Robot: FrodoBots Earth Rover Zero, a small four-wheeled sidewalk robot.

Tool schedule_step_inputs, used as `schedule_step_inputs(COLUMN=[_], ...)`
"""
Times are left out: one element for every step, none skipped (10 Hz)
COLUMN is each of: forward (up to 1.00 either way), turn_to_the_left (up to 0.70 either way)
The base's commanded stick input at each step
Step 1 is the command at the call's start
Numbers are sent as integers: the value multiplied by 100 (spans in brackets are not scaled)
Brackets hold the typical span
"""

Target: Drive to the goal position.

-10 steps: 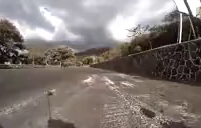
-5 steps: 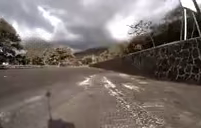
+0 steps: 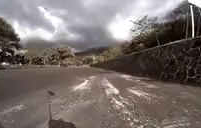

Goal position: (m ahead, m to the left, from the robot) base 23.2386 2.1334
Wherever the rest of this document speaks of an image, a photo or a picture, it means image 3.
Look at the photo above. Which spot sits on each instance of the green hillside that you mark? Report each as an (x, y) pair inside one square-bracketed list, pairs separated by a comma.
[(94, 51)]

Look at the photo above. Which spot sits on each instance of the broad leafy tree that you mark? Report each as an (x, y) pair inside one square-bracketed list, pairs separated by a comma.
[(58, 55)]

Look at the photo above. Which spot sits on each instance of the grey asphalt road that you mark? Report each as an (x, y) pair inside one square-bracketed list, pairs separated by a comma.
[(28, 83)]

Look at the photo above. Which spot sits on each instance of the dark leafy tree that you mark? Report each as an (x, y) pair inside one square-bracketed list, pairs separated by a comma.
[(1, 43)]

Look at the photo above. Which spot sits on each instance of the sign on pale posts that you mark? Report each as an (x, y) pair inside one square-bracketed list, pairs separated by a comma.
[(192, 20)]

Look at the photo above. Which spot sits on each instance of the trees above stone wall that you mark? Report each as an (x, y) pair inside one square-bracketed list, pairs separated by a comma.
[(164, 31)]

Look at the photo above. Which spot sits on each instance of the rough dark stone wall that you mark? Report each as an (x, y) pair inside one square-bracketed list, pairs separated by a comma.
[(174, 63)]

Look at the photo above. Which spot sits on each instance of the long low stone wall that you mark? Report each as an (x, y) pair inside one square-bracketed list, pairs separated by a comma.
[(8, 66)]

